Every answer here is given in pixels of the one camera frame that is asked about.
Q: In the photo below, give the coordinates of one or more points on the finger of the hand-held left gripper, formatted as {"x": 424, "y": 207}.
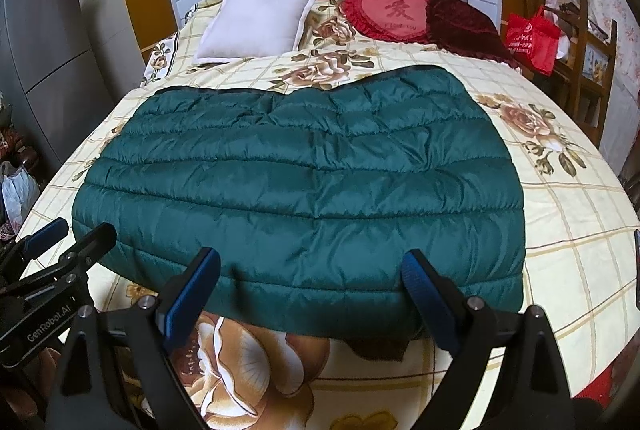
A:
{"x": 47, "y": 232}
{"x": 95, "y": 242}

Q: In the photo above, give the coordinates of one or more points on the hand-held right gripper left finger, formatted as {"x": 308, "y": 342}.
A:
{"x": 187, "y": 295}

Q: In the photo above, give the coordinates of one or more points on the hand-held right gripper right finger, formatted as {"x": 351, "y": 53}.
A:
{"x": 430, "y": 300}

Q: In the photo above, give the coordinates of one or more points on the green puffer jacket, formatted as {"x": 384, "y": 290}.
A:
{"x": 300, "y": 190}

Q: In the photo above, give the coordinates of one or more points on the white plastic bag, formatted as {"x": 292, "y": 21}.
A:
{"x": 22, "y": 195}

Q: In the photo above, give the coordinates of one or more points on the floral bed sheet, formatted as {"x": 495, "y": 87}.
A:
{"x": 575, "y": 235}

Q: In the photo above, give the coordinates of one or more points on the grey refrigerator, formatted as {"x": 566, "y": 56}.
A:
{"x": 50, "y": 39}

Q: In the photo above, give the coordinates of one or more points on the white pillow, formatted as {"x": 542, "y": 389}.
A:
{"x": 255, "y": 22}

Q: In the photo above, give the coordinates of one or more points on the dark red velvet pillow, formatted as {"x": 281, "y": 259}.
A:
{"x": 465, "y": 29}

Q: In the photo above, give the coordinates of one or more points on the red shopping bag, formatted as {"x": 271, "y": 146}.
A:
{"x": 532, "y": 39}

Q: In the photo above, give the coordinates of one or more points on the red heart pillow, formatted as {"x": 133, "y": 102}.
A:
{"x": 390, "y": 12}

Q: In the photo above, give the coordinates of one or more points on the wooden chair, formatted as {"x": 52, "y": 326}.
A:
{"x": 607, "y": 59}

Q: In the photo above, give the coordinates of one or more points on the floral curtain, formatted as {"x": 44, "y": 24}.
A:
{"x": 620, "y": 9}

